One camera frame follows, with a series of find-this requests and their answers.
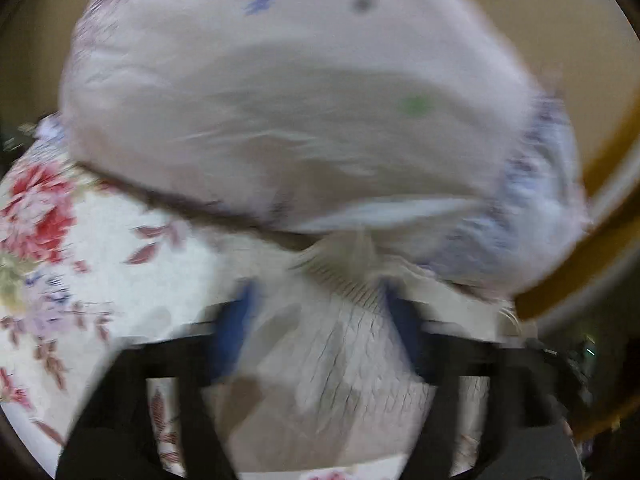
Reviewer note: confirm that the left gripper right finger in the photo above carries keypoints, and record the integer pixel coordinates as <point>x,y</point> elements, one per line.
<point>523,434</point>

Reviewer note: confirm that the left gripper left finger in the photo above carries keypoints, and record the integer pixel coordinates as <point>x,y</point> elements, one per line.
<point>113,437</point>

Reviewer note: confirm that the grey knit garment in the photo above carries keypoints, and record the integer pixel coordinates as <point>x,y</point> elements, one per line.
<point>322,379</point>

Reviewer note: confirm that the white floral bedspread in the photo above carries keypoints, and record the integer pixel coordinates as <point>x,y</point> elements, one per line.
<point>86,268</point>

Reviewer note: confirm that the lilac floral pillow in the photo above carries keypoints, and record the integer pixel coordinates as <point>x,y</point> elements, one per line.
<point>414,121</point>

